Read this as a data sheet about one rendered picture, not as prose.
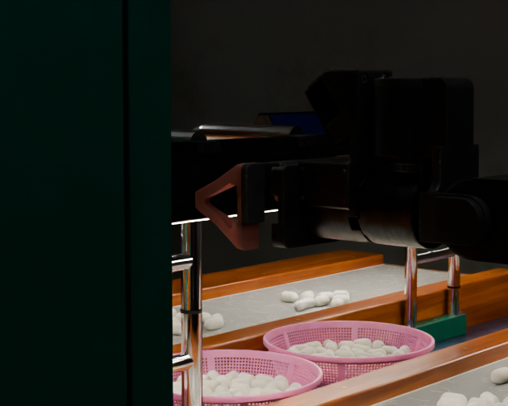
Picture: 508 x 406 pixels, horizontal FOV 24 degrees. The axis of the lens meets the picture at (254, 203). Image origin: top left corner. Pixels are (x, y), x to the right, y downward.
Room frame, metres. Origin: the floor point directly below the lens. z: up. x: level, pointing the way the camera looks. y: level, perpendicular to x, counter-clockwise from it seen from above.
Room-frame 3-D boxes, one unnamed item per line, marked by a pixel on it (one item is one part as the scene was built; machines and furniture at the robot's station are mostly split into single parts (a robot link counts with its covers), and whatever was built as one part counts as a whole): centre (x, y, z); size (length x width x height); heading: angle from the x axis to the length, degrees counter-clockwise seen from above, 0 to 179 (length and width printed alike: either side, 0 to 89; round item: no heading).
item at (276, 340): (1.80, -0.15, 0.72); 0.27 x 0.27 x 0.10
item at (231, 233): (0.95, 0.00, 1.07); 0.09 x 0.07 x 0.07; 47
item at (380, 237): (0.88, -0.12, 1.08); 0.07 x 0.06 x 0.07; 47
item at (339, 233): (0.92, -0.07, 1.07); 0.10 x 0.07 x 0.07; 137
